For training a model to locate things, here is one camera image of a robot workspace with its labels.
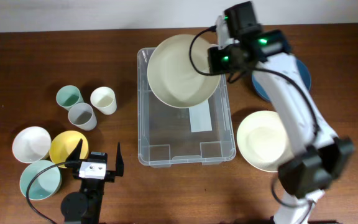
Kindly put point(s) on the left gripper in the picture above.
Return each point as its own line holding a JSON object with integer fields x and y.
{"x": 110, "y": 175}

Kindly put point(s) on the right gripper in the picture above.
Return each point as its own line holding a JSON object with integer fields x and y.
{"x": 214, "y": 66}

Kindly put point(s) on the dark blue bowl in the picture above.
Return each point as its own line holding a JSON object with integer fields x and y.
{"x": 304, "y": 73}

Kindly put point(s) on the small yellow bowl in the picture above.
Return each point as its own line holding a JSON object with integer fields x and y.
{"x": 64, "y": 144}

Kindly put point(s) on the grey plastic cup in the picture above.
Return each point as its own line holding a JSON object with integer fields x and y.
{"x": 82, "y": 116}

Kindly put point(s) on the small mint green bowl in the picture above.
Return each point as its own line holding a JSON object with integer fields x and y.
{"x": 45, "y": 185}

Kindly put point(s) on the cream plastic cup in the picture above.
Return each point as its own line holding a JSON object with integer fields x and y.
{"x": 104, "y": 99}

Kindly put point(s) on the large cream bowl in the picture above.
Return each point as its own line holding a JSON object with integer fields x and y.
{"x": 172, "y": 71}
{"x": 263, "y": 142}

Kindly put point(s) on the small white bowl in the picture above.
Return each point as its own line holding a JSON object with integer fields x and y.
{"x": 31, "y": 144}

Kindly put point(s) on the mint green plastic cup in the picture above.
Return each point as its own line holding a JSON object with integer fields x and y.
{"x": 68, "y": 96}

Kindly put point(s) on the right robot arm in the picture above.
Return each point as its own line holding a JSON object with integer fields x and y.
{"x": 319, "y": 154}

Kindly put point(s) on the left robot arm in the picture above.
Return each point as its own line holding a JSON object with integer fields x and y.
{"x": 84, "y": 206}

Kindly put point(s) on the clear plastic storage container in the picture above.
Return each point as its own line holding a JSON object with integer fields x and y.
{"x": 164, "y": 133}

